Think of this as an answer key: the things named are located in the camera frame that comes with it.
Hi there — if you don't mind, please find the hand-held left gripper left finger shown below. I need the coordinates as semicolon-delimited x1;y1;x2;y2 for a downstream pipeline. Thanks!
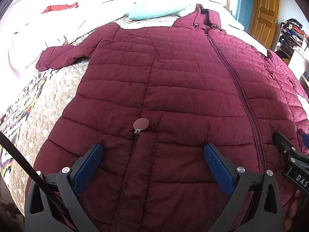
24;143;104;232

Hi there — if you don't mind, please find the red cloth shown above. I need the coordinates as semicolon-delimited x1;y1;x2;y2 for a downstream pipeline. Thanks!
41;2;79;14

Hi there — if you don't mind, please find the cluttered clothes shelf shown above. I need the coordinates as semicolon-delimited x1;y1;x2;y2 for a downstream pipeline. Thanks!
279;18;309;60

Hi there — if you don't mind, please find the white media cabinet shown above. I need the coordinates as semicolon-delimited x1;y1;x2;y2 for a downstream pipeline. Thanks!
288;46;309;91

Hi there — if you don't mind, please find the wooden door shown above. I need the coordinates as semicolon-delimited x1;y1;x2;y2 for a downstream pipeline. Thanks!
249;0;282;51

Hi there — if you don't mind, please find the black cable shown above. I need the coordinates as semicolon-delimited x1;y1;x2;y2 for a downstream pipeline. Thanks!
0;132;69;221

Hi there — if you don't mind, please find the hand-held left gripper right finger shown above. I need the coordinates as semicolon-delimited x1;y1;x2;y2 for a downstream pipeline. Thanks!
203;143;284;232

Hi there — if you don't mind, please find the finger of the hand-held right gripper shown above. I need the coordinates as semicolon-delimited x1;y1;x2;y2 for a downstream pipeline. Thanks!
297;129;309;155
272;131;309;174

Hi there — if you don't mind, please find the patterned quilted bedspread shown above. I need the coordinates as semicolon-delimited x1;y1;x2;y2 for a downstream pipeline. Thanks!
0;13;194;219

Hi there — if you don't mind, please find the pink white comforter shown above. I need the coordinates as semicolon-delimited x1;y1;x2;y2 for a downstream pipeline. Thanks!
0;0;136;83

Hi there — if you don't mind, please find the teal pillow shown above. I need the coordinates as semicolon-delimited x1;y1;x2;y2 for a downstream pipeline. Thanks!
125;1;193;20

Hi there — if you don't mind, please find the person's right hand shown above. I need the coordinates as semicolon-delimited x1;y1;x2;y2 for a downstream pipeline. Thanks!
284;190;309;232

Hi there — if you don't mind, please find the maroon puffer jacket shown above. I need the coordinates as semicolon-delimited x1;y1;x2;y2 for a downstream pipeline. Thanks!
25;3;309;232

